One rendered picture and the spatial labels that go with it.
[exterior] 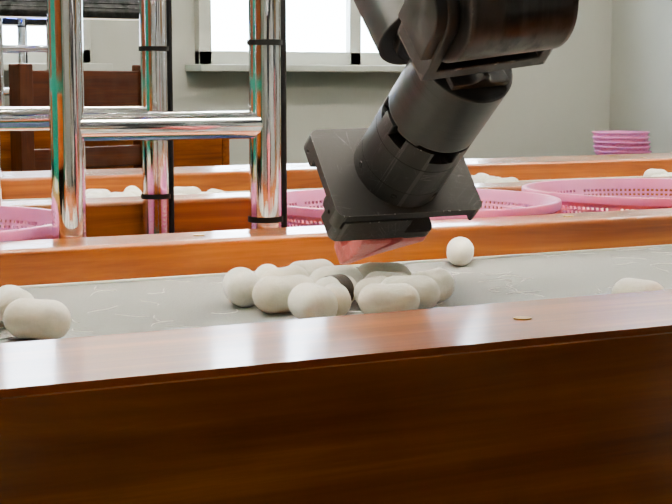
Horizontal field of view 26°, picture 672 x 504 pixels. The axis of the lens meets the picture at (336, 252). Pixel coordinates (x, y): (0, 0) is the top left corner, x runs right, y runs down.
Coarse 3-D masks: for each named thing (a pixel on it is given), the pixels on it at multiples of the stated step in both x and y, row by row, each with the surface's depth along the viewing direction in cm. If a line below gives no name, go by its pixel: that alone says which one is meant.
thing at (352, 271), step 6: (318, 270) 87; (324, 270) 87; (330, 270) 87; (336, 270) 87; (342, 270) 88; (348, 270) 88; (354, 270) 88; (312, 276) 87; (318, 276) 87; (324, 276) 87; (354, 276) 88; (360, 276) 88
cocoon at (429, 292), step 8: (384, 280) 83; (392, 280) 83; (400, 280) 83; (408, 280) 83; (416, 280) 83; (424, 280) 83; (432, 280) 84; (416, 288) 83; (424, 288) 83; (432, 288) 83; (424, 296) 83; (432, 296) 83; (424, 304) 83; (432, 304) 83
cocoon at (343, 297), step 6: (330, 288) 81; (336, 288) 81; (342, 288) 82; (336, 294) 81; (342, 294) 81; (348, 294) 81; (342, 300) 81; (348, 300) 81; (342, 306) 81; (348, 306) 81; (342, 312) 81
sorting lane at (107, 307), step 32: (480, 256) 109; (512, 256) 110; (544, 256) 110; (576, 256) 110; (608, 256) 110; (640, 256) 110; (32, 288) 93; (64, 288) 93; (96, 288) 93; (128, 288) 93; (160, 288) 93; (192, 288) 93; (480, 288) 93; (512, 288) 93; (544, 288) 93; (576, 288) 93; (608, 288) 93; (0, 320) 81; (96, 320) 81; (128, 320) 81; (160, 320) 81; (192, 320) 81; (224, 320) 81; (256, 320) 81
